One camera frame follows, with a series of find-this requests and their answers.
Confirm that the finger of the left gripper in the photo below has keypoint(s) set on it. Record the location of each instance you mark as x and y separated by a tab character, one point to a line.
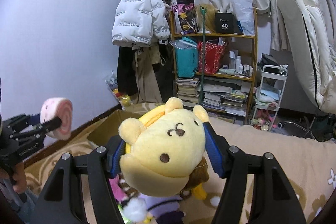
47	126

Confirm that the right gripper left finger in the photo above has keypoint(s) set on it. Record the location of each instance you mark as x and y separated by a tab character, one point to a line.
61	199

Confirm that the pink swirl roll plush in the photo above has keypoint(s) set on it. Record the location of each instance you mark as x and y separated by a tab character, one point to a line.
56	116

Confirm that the pink strawberry bear plush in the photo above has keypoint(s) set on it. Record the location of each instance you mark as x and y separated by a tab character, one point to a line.
118	193

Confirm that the purple white-haired plush doll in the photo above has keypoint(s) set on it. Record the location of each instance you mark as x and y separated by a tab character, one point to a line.
147	209

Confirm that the yellow dog plush toy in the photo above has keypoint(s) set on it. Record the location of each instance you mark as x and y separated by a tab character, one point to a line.
164	152

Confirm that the person's left hand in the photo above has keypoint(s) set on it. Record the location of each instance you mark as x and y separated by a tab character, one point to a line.
18	176

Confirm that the beige floral blanket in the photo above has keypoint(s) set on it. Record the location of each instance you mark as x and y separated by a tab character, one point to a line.
255	177

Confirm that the cardboard box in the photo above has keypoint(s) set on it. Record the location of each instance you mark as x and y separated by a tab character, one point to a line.
109	127

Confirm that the bag of plush toys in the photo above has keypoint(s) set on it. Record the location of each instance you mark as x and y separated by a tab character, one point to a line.
112	83

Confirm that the beige trousers hanging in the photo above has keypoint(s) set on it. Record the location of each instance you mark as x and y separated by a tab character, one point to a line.
148	89

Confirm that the white rolling cart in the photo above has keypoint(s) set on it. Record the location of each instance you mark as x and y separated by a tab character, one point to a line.
268	96

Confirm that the wooden bookshelf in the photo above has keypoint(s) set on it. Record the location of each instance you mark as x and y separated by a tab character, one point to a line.
252	55

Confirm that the stack of books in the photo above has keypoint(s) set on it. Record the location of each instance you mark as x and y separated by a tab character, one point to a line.
187	91

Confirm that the white puffer jacket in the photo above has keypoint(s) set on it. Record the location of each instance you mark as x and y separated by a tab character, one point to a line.
140	23

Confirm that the red patterned bag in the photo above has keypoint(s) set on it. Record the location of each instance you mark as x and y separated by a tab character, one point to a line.
214	56

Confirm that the teal shopping bag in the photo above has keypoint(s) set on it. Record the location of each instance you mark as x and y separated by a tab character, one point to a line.
186	55

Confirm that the cream folded mattress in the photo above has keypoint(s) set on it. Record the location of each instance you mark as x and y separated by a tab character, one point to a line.
311	51

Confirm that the black box number 40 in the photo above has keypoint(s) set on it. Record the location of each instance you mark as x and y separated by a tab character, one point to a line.
224	23

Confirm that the green pole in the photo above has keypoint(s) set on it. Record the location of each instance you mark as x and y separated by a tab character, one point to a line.
203	12

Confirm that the white plastic bag on shelf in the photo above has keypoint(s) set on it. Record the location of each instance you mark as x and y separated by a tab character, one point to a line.
244	14

